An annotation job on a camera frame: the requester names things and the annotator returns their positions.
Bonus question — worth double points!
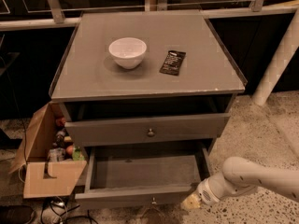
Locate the open cardboard box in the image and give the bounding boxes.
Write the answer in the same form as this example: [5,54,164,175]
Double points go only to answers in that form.
[9,103,87,199]

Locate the grey drawer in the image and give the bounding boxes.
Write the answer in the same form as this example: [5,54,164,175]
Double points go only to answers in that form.
[65,113,230,147]
[76,140,210,209]

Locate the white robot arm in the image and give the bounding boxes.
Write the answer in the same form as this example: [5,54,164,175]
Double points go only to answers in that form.
[181,157,299,210]

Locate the green packet in box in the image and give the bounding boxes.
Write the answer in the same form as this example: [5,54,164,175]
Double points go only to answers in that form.
[72,147,85,161]

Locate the metal railing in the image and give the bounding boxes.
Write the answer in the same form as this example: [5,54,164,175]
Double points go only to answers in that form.
[0,0,298,31]

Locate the white ceramic bowl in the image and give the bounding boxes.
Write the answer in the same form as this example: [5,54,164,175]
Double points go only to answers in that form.
[108,37,147,69]

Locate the grey drawer cabinet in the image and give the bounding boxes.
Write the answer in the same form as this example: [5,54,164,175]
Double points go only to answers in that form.
[49,10,249,161]

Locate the red apple in box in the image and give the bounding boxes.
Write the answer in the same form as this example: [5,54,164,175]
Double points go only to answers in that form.
[65,145,74,155]

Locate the dark bottle in box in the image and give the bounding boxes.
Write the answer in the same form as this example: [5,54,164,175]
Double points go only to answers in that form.
[55,129,66,147]

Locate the silver can in box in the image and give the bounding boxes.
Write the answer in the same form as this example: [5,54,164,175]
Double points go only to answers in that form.
[48,147,65,162]

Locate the black snack packet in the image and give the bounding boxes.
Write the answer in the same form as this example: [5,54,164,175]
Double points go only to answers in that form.
[160,50,186,76]

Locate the white diagonal post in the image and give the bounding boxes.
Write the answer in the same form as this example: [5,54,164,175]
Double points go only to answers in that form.
[252,10,299,105]

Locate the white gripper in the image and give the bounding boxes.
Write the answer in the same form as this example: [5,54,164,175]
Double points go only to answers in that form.
[181,173,237,210]

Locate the black floor cables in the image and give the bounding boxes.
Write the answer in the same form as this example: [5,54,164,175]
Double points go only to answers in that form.
[0,196,100,224]

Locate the grey top drawer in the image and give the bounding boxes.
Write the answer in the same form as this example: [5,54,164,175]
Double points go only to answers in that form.
[65,113,230,147]

